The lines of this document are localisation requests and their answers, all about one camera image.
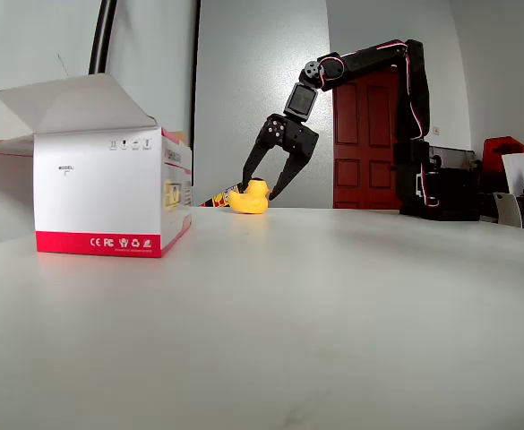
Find yellow rubber duck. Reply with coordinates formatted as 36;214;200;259
228;177;272;216

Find open cardboard box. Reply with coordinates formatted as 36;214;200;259
0;73;194;260

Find yellow red printed package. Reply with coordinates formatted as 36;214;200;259
200;182;245;208

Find red wooden door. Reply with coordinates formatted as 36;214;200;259
331;66;404;211

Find orange cover resin printer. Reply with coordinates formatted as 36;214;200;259
482;136;524;198

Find white panel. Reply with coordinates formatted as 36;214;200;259
501;153;524;194

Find white chair backrest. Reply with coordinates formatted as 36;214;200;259
493;191;524;229

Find red white servo cable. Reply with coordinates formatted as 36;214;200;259
375;39;426;142

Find black machine frame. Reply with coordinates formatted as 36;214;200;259
426;143;485;220

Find black camera stand pole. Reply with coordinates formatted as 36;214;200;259
88;0;120;76

